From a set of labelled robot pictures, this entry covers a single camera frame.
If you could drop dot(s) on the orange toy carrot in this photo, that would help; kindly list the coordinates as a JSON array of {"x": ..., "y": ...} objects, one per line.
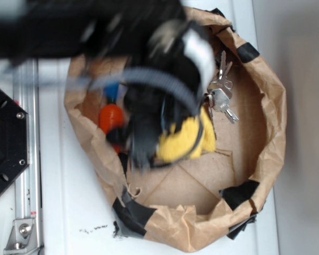
[{"x": 111, "y": 115}]

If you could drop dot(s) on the metal corner bracket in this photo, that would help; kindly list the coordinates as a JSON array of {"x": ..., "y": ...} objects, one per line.
[{"x": 23, "y": 237}]

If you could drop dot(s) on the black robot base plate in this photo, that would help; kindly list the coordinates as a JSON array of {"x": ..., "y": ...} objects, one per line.
[{"x": 13, "y": 141}]

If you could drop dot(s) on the silver key large head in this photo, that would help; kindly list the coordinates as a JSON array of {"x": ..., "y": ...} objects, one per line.
[{"x": 221, "y": 99}]

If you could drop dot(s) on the brown paper bag tray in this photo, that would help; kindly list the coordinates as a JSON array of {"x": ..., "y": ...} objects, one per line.
[{"x": 192, "y": 204}]

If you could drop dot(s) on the aluminium extrusion rail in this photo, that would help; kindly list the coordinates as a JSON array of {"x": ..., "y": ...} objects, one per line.
[{"x": 28, "y": 184}]

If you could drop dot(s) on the silver key with holes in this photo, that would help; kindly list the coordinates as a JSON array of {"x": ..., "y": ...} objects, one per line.
[{"x": 224, "y": 83}]

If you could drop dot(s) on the yellow cloth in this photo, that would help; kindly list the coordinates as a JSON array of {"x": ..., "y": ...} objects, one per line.
[{"x": 196, "y": 136}]

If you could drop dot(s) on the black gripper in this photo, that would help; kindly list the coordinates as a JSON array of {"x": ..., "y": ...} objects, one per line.
[{"x": 165, "y": 86}]

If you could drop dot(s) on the silver long key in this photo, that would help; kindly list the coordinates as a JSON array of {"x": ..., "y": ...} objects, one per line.
[{"x": 222, "y": 66}]

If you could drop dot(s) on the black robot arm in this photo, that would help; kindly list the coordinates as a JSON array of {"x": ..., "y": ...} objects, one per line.
[{"x": 95, "y": 29}]

